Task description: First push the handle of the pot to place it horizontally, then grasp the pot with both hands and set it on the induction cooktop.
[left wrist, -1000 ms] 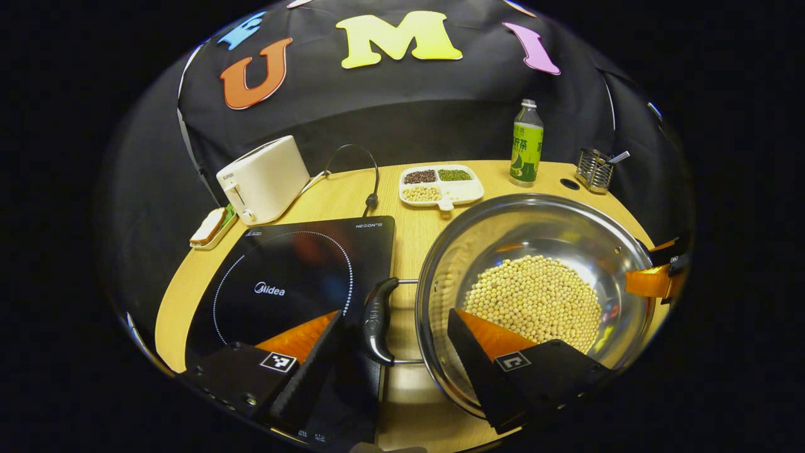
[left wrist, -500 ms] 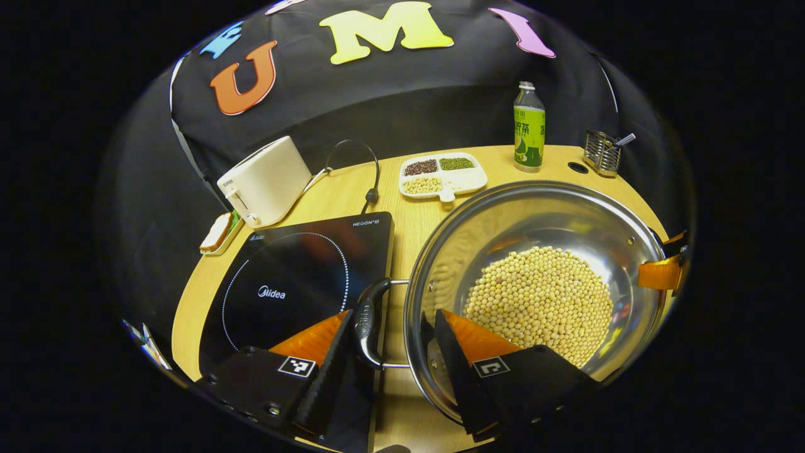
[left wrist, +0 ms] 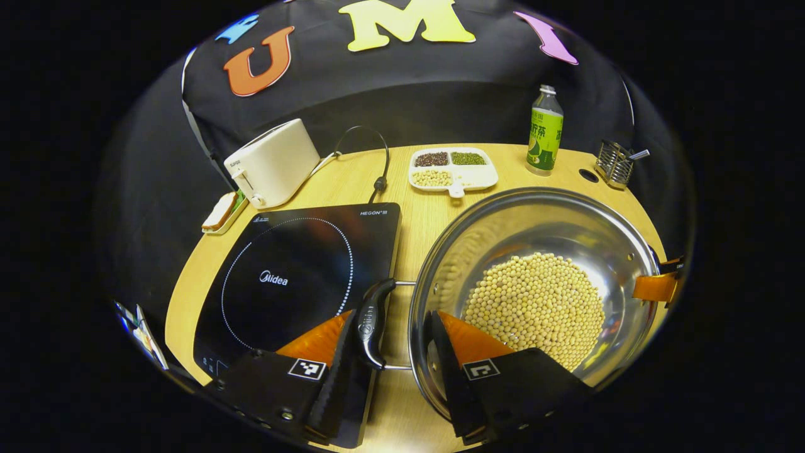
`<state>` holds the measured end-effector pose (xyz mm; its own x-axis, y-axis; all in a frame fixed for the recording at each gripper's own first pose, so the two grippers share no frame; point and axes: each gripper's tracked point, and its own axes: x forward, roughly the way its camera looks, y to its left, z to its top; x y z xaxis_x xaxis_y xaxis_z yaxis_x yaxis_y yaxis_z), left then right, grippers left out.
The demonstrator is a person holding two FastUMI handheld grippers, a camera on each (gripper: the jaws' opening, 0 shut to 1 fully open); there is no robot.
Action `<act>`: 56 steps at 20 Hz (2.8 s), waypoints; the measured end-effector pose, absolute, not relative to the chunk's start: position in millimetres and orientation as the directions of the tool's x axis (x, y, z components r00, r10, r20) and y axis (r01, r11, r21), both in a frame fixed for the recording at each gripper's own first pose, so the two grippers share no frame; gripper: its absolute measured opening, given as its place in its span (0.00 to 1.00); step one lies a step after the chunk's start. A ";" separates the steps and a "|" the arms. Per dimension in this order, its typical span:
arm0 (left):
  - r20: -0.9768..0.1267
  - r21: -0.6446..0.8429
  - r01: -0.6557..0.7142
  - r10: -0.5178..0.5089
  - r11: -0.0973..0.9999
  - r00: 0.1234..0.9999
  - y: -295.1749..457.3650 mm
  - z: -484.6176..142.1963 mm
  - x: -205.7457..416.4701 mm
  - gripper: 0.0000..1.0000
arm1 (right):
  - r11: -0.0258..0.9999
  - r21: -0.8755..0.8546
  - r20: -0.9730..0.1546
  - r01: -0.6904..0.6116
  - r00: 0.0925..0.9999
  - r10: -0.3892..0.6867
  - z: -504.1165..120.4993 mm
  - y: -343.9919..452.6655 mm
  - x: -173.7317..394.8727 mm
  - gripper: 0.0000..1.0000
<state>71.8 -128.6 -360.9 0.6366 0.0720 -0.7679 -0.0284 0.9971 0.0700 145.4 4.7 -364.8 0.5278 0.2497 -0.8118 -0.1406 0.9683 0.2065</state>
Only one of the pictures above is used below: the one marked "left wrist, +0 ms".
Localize small white plate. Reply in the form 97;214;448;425
203;192;249;235

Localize white toaster cable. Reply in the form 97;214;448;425
308;151;343;177

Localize green tea bottle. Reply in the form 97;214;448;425
526;85;564;177

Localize sandwich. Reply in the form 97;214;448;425
201;192;238;230

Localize white divided dish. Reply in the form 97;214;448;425
408;147;499;199

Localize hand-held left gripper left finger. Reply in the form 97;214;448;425
211;308;360;444

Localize metal wire cutlery holder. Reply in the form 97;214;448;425
595;140;635;191

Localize black power cable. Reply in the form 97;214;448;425
333;125;391;203

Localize black induction cooktop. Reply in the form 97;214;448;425
192;202;403;449

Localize white printed sheets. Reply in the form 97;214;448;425
115;301;169;371

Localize stainless steel pot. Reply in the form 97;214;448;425
357;187;661;421

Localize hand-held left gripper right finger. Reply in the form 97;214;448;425
423;310;593;445

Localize large soybean pile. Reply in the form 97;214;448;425
462;252;606;372

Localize white toaster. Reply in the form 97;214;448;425
224;118;321;210

